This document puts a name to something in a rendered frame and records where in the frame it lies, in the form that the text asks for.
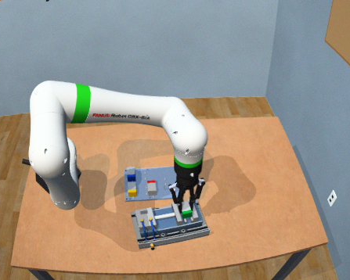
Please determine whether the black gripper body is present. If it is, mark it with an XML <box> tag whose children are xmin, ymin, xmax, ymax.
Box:
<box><xmin>175</xmin><ymin>175</ymin><xmax>199</xmax><ymax>190</ymax></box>

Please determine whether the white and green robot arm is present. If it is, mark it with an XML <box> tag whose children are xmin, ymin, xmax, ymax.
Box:
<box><xmin>22</xmin><ymin>81</ymin><xmax>207</xmax><ymax>210</ymax></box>

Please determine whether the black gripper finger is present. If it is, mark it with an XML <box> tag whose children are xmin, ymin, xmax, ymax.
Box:
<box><xmin>168</xmin><ymin>182</ymin><xmax>186</xmax><ymax>213</ymax></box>
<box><xmin>189</xmin><ymin>178</ymin><xmax>205</xmax><ymax>211</ymax></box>

